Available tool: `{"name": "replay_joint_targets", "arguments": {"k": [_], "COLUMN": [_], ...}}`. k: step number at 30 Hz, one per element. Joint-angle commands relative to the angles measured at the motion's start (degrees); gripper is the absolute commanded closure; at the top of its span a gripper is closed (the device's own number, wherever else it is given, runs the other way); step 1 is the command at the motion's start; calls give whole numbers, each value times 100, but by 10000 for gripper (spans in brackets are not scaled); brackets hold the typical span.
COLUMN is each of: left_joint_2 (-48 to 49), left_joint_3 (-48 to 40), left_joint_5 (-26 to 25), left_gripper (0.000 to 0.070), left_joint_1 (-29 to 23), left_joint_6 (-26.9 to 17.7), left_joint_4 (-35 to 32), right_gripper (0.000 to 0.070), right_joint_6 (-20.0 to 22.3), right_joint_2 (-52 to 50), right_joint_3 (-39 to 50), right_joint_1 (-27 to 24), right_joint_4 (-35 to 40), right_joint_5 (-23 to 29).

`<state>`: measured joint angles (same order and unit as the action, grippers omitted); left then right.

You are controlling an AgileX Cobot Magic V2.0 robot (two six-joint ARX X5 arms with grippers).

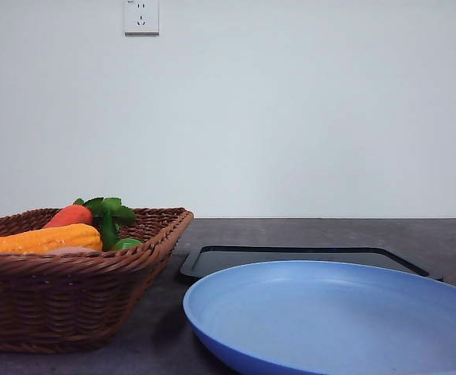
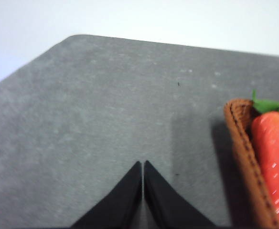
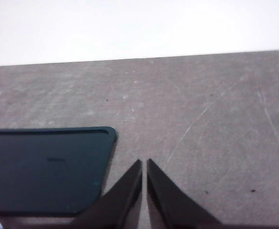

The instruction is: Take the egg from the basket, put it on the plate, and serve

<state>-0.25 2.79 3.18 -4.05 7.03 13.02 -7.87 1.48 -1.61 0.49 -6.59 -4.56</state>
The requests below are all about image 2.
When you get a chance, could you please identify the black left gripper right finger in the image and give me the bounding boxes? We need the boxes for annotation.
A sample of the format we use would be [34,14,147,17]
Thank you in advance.
[144,160,215,229]

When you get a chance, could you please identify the brown wicker basket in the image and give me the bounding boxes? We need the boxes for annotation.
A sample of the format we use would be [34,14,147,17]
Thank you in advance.
[224,99,278,229]

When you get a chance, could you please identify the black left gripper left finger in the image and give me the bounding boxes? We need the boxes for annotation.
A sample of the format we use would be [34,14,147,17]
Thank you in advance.
[71,161,143,229]

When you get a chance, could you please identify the orange toy carrot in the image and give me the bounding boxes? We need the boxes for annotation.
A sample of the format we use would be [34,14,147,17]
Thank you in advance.
[252,90,279,224]

